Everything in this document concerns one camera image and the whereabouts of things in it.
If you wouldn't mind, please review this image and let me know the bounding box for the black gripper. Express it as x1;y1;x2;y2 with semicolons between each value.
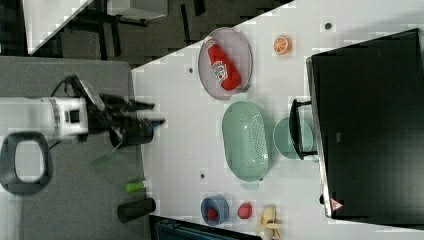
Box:
68;75;166;134

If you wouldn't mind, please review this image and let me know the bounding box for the mint green strainer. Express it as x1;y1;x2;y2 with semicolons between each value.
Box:
222;93;270;190

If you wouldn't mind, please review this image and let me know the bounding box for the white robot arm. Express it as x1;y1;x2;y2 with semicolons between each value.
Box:
1;75;165;140

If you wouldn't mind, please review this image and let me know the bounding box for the green spatula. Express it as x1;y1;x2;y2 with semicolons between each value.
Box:
90;143;122;168

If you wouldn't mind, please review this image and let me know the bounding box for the green toy fruit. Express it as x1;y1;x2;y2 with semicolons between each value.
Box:
125;181;146;194

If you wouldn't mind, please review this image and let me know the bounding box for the black cylinder cup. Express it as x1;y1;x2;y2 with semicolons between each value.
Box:
117;198;156;224

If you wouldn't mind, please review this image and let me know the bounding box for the red ketchup bottle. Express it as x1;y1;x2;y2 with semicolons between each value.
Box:
205;36;241;91

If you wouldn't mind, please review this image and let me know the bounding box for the grey round plate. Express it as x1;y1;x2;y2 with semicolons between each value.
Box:
198;27;253;100

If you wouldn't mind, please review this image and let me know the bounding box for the blue bowl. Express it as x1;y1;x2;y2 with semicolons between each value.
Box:
200;195;229;227

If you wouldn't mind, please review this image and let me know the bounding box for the red toy in bowl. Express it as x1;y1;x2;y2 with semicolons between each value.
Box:
206;208;218;220

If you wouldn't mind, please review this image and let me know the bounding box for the red toy strawberry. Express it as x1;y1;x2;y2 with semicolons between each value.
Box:
237;202;253;219

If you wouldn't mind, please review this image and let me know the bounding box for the mint green mug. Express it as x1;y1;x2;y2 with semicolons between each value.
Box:
273;117;317;161

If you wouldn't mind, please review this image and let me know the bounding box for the orange slice toy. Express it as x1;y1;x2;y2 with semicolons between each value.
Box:
273;35;292;55

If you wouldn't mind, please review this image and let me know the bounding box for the yellow banana toy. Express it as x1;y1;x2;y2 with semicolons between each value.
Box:
255;205;281;240

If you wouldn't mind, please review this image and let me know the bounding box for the black toaster oven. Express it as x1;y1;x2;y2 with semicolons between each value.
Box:
306;29;424;229

